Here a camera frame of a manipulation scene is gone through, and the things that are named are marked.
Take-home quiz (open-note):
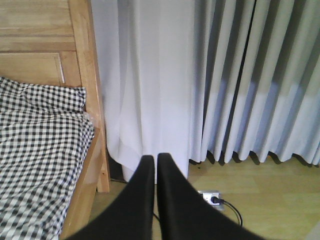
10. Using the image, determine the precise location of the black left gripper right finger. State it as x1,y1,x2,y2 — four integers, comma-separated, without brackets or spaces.
157,153,261,240

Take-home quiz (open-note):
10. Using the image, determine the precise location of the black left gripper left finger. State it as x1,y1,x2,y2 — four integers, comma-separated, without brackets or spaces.
68,155,155,240

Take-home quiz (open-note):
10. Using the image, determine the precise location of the white floor power socket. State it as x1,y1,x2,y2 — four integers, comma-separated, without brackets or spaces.
198,190,225,211

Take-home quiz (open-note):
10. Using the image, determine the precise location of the black white checkered bedding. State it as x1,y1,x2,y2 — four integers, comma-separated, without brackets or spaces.
0,77,94,240

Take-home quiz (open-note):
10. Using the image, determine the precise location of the grey pleated curtain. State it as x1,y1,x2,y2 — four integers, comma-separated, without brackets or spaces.
188,0,320,165

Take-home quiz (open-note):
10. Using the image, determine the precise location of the white sheer curtain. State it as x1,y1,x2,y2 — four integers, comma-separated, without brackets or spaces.
91,0,195,180

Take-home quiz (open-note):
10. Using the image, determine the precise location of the black power cable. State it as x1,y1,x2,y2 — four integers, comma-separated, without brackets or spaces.
152,196,244,227

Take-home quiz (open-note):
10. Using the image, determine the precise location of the wooden bed frame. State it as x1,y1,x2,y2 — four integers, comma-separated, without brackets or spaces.
0,0,110,240

